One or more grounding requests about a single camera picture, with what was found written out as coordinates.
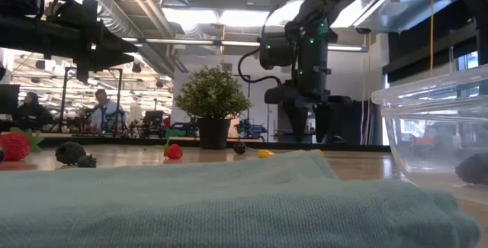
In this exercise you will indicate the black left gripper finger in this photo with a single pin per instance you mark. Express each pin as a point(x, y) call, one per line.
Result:
point(122, 46)
point(121, 59)

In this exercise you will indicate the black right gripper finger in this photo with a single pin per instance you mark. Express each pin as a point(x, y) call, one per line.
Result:
point(326, 122)
point(299, 120)

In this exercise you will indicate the small yellow toy pepper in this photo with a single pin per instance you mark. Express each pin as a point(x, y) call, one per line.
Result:
point(265, 153)

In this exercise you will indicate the dark toy blueberry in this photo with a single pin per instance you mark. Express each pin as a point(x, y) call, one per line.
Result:
point(239, 148)

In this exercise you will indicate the clear plastic tupperware container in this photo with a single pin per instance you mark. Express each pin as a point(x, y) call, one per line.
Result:
point(419, 99)

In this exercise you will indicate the large dark toy blackberry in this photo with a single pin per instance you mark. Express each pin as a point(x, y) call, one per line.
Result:
point(69, 152)

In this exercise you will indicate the small red toy strawberry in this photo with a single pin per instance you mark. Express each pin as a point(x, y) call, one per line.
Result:
point(174, 152)

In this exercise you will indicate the small dark toy blackberry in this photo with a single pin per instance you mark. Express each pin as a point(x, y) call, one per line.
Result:
point(87, 161)

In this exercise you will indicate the large red toy strawberry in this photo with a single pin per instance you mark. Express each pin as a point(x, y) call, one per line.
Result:
point(13, 147)

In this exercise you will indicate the round dark toy berry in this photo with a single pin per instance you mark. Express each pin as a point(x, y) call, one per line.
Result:
point(472, 169)

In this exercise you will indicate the black ceiling spotlight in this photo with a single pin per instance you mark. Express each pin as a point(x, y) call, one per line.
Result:
point(136, 67)

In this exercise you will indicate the black curtain panel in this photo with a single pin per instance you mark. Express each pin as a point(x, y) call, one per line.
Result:
point(358, 124)

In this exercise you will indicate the person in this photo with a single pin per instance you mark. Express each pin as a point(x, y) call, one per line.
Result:
point(32, 110)
point(104, 114)

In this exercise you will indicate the black office chair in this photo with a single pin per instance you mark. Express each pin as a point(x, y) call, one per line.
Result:
point(153, 118)

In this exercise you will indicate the long ceiling light bar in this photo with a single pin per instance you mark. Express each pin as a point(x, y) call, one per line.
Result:
point(190, 42)

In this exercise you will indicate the artificial green potted plant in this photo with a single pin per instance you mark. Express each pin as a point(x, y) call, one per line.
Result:
point(213, 95)

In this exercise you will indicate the green storage bin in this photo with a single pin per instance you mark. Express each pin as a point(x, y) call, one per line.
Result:
point(177, 133)

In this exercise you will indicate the black computer monitor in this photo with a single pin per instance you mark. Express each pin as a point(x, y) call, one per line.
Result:
point(9, 99)

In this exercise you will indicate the folded pale green cloth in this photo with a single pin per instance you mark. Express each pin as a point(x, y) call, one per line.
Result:
point(228, 210)

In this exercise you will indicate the black metal stand frame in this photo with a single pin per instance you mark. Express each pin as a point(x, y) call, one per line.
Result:
point(119, 87)

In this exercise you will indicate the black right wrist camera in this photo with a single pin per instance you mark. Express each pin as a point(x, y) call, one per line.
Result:
point(274, 53)

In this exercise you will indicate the thin black metal frame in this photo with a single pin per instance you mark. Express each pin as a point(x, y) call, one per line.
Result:
point(249, 87)

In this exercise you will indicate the black aluminium table frame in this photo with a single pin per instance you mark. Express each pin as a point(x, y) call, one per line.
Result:
point(133, 141)

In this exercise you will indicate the silver rectangular ceiling duct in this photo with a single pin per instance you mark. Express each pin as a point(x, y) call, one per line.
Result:
point(404, 7)

